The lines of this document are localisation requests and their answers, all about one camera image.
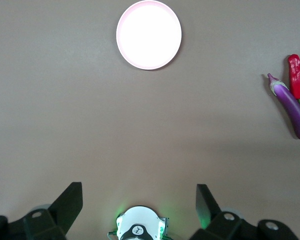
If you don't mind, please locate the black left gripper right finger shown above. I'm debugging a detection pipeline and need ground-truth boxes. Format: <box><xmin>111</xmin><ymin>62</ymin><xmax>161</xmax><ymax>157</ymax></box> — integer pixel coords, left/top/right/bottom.
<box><xmin>189</xmin><ymin>184</ymin><xmax>299</xmax><ymax>240</ymax></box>

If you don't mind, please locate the brown table cloth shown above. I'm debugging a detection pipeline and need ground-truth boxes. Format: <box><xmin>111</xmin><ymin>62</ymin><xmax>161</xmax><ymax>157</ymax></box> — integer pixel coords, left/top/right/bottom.
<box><xmin>0</xmin><ymin>0</ymin><xmax>300</xmax><ymax>240</ymax></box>

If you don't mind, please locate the pink round plate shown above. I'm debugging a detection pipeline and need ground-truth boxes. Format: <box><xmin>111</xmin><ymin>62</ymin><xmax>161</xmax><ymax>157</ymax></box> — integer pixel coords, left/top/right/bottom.
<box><xmin>115</xmin><ymin>0</ymin><xmax>183</xmax><ymax>71</ymax></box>

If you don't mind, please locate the red chili pepper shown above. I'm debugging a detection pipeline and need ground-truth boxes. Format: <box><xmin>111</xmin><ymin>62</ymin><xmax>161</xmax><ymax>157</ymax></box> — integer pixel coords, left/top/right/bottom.
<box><xmin>287</xmin><ymin>53</ymin><xmax>300</xmax><ymax>100</ymax></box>

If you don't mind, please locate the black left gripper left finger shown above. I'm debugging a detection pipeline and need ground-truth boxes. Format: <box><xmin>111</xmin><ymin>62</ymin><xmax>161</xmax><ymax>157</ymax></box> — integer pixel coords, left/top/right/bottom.
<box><xmin>0</xmin><ymin>181</ymin><xmax>84</xmax><ymax>240</ymax></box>

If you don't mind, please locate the long purple eggplant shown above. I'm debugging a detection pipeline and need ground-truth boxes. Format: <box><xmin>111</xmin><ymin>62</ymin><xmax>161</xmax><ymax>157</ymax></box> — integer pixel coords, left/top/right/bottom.
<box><xmin>267</xmin><ymin>72</ymin><xmax>300</xmax><ymax>141</ymax></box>

